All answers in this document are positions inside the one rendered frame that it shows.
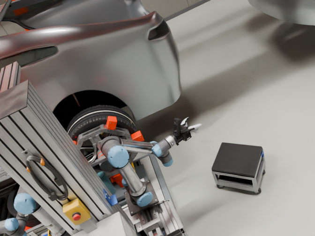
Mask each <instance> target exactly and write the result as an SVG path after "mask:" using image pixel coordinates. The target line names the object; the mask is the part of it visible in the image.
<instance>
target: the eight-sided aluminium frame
mask: <svg viewBox="0 0 315 236"><path fill-rule="evenodd" d="M104 132H105V133H112V134H116V135H121V136H125V137H126V139H127V140H132V137H131V135H130V133H129V131H128V129H125V128H120V127H116V129H115V130H109V129H107V125H106V124H102V125H100V126H97V127H95V128H93V129H91V130H89V131H86V132H84V133H81V134H80V135H79V136H78V138H77V141H76V146H77V147H78V148H79V150H80V149H81V146H82V144H83V142H84V141H86V140H88V139H89V138H92V137H95V136H96V135H99V134H101V133H104ZM136 154H137V152H130V153H129V158H130V163H131V164H132V162H133V160H134V158H135V156H136ZM94 170H95V169H94ZM101 171H102V170H95V172H96V173H99V172H101ZM103 172H104V173H105V174H106V176H107V177H108V178H110V177H112V176H114V175H117V174H119V172H118V170H116V169H113V170H111V171H103Z"/></svg>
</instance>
